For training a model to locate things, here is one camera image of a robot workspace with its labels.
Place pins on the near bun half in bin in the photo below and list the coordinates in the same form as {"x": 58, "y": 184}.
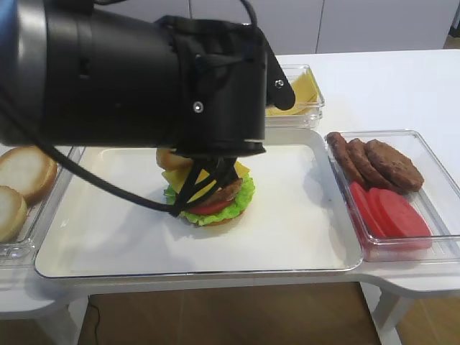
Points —
{"x": 13, "y": 213}

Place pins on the yellow cheese slice on burger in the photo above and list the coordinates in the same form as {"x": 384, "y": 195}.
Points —
{"x": 176, "y": 179}

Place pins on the bun half in bin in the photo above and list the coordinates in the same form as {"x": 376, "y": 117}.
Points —
{"x": 28, "y": 171}
{"x": 13, "y": 213}

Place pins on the brown meat patty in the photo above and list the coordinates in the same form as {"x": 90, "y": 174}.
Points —
{"x": 394, "y": 165}
{"x": 340, "y": 152}
{"x": 374, "y": 177}

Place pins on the middle red tomato slice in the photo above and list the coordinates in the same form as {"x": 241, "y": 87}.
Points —
{"x": 372, "y": 195}

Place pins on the green lettuce leaf on burger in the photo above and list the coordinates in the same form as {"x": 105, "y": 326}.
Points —
{"x": 241, "y": 202}

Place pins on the white serving tray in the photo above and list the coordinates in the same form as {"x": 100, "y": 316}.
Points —
{"x": 297, "y": 222}

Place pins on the clear bin lettuce and cheese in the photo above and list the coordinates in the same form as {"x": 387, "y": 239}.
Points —
{"x": 307, "y": 119}

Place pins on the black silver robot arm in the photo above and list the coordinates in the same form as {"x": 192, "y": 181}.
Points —
{"x": 73, "y": 74}

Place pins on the left brown meat patty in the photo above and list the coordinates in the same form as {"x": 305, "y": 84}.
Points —
{"x": 340, "y": 152}

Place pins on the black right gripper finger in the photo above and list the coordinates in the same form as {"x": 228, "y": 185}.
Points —
{"x": 224, "y": 172}

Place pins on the sesame top burger bun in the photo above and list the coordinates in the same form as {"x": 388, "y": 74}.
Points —
{"x": 168, "y": 160}

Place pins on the clear bin patties and tomato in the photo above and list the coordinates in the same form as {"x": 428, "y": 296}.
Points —
{"x": 437, "y": 202}

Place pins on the right red tomato slice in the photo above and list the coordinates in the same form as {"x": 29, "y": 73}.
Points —
{"x": 399, "y": 218}

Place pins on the yellow cheese slice stack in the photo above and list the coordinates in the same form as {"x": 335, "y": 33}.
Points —
{"x": 306, "y": 94}

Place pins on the far bun half in bin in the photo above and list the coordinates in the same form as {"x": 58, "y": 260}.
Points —
{"x": 28, "y": 171}

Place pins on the right brown meat patty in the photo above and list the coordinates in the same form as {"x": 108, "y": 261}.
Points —
{"x": 394, "y": 165}

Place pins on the red tomato slice on burger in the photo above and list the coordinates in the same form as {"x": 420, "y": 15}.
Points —
{"x": 210, "y": 209}

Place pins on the brown patty on burger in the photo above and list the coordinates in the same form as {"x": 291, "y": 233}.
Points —
{"x": 227, "y": 193}

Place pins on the bottom burger bun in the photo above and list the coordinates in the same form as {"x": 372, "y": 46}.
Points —
{"x": 224, "y": 221}

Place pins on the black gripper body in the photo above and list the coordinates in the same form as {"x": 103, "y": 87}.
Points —
{"x": 229, "y": 76}

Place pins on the middle brown meat patty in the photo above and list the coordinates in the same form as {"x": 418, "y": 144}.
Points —
{"x": 374, "y": 177}

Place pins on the clear bin with buns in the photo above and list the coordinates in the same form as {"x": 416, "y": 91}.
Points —
{"x": 19, "y": 249}

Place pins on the left red tomato slice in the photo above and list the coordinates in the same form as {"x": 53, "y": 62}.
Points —
{"x": 359, "y": 196}

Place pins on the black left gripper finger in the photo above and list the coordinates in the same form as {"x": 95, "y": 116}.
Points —
{"x": 191, "y": 187}

